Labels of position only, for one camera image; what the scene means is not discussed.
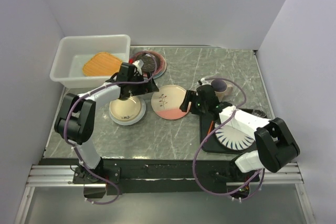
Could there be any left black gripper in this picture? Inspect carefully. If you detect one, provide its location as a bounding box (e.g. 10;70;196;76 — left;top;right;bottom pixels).
128;71;159;96

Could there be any cream and pink round plate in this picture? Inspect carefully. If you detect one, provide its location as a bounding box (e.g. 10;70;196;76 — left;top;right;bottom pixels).
151;84;190;120

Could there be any orange woven-pattern square plate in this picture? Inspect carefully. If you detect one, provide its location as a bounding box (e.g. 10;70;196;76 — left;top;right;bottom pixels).
82;52;123;77

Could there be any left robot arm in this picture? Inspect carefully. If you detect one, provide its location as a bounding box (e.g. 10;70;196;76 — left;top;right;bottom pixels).
54;60;159;183

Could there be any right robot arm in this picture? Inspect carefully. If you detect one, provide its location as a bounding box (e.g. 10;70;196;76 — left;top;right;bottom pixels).
180;84;300;181

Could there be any pink scalloped plate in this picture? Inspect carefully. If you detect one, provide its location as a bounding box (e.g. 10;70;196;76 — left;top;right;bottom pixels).
129;50;167;78

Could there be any black round patterned plate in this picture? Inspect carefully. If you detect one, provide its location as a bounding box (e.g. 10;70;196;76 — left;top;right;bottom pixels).
134;52;160;72

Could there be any white plate under bowl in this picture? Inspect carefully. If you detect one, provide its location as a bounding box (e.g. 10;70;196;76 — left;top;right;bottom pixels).
109;98;146;126

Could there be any beige mug with purple interior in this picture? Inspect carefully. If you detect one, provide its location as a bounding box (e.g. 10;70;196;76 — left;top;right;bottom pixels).
211;79;233;100

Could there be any black rectangular serving tray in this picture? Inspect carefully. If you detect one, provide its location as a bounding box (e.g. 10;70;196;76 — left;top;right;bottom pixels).
199;114;256;154

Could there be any white plate with blue stripes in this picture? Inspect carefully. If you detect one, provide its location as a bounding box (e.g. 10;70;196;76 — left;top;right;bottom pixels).
215;125;255;151

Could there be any clear drinking glass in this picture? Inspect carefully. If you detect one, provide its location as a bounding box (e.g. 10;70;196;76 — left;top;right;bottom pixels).
252;106;267;118

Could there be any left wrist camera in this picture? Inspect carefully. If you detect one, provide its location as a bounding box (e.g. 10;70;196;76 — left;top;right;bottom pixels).
132;60;144;75

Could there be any aluminium rail frame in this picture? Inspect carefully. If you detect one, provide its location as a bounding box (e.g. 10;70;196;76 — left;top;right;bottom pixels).
13;42;316;224

